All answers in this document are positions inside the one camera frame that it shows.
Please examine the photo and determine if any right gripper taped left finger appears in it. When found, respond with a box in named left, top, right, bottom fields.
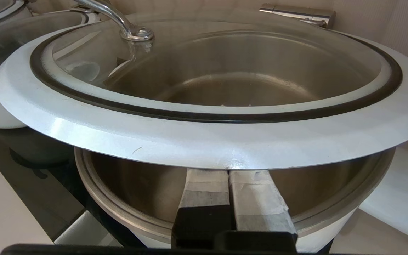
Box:
left=171, top=168, right=232, bottom=249

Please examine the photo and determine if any large black glass cooktop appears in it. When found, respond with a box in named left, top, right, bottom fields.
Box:
left=0, top=120, right=176, bottom=248

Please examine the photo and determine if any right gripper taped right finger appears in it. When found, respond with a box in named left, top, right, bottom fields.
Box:
left=229, top=170, right=299, bottom=234

